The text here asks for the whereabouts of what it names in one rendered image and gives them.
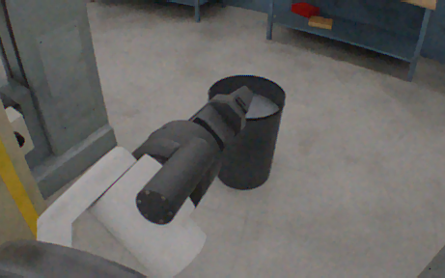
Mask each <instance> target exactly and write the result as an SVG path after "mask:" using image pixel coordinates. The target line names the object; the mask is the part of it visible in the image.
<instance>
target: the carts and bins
mask: <svg viewBox="0 0 445 278"><path fill-rule="evenodd" d="M243 86H246V87H247V88H248V90H249V91H250V92H251V93H252V94H253V98H252V100H251V103H250V106H249V108H248V112H247V113H246V115H245V126H244V127H243V129H242V131H241V132H240V133H239V134H238V135H236V136H235V137H234V138H232V139H231V141H230V142H229V144H228V145H227V147H226V148H225V149H224V150H222V151H221V152H220V154H221V166H220V172H219V174H218V178H219V179H220V181H221V182H222V183H223V184H224V185H228V186H229V187H231V188H234V189H240V190H247V189H253V188H256V187H259V186H261V185H262V184H264V183H265V182H266V181H267V179H268V177H269V175H270V171H271V166H272V161H273V156H274V153H275V148H276V143H277V138H278V133H279V129H280V124H281V120H282V115H283V108H284V106H285V104H284V102H285V98H286V95H285V92H284V91H283V89H282V88H281V87H280V86H279V85H278V84H276V83H275V82H273V81H272V80H270V79H267V78H264V77H260V76H257V75H233V76H229V77H225V78H223V79H221V80H219V81H217V82H216V83H214V84H213V85H212V86H211V87H210V88H209V92H208V95H209V97H208V101H210V100H211V99H212V98H214V97H215V96H216V95H217V94H223V95H229V94H230V93H233V92H235V91H236V90H238V89H240V88H241V87H243Z"/></svg>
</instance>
